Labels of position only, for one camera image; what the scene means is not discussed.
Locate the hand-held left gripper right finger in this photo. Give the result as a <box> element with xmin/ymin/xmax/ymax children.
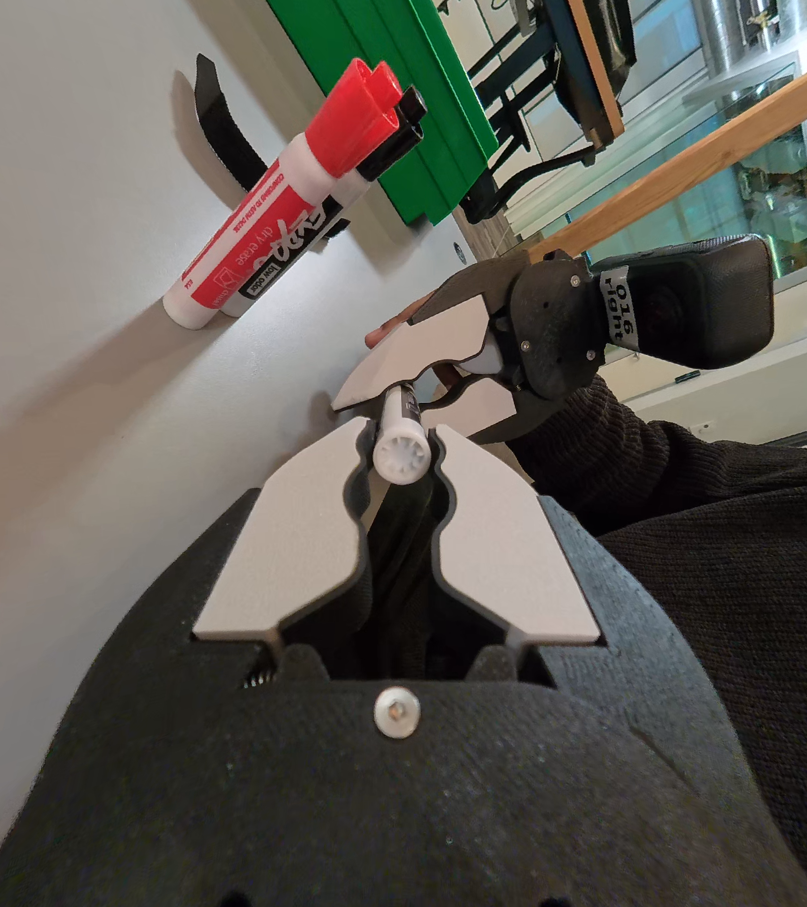
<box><xmin>430</xmin><ymin>424</ymin><xmax>601</xmax><ymax>649</ymax></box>

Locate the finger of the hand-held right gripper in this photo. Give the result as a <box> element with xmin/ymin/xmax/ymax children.
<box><xmin>331</xmin><ymin>292</ymin><xmax>502</xmax><ymax>413</ymax></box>
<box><xmin>414</xmin><ymin>340</ymin><xmax>511</xmax><ymax>412</ymax></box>

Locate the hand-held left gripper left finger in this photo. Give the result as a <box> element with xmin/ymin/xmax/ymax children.
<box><xmin>192</xmin><ymin>417</ymin><xmax>376</xmax><ymax>643</ymax></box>

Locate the black dry erase marker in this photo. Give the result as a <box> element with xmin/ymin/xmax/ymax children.
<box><xmin>373</xmin><ymin>383</ymin><xmax>433</xmax><ymax>488</ymax></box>
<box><xmin>219</xmin><ymin>85</ymin><xmax>428</xmax><ymax>318</ymax></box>

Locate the red dry erase marker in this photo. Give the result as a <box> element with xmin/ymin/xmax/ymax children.
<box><xmin>163</xmin><ymin>58</ymin><xmax>404</xmax><ymax>330</ymax></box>

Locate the black hook-and-loop strap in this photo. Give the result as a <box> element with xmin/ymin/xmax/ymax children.
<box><xmin>194</xmin><ymin>53</ymin><xmax>346</xmax><ymax>242</ymax></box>

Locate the person's right forearm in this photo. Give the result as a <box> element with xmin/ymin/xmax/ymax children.
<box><xmin>506</xmin><ymin>376</ymin><xmax>807</xmax><ymax>539</ymax></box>

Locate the person's right hand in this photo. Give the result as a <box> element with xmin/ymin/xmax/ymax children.
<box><xmin>364</xmin><ymin>296</ymin><xmax>440</xmax><ymax>350</ymax></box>

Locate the wooden handrail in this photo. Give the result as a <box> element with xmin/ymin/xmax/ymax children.
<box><xmin>527</xmin><ymin>43</ymin><xmax>807</xmax><ymax>265</ymax></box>

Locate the green plastic crate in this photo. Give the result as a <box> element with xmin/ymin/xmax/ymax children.
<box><xmin>265</xmin><ymin>0</ymin><xmax>500</xmax><ymax>228</ymax></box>

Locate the wooden table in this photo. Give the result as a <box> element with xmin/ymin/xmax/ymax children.
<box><xmin>541</xmin><ymin>0</ymin><xmax>636</xmax><ymax>151</ymax></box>

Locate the black table frame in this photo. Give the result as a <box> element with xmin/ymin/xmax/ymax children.
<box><xmin>462</xmin><ymin>0</ymin><xmax>601</xmax><ymax>223</ymax></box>

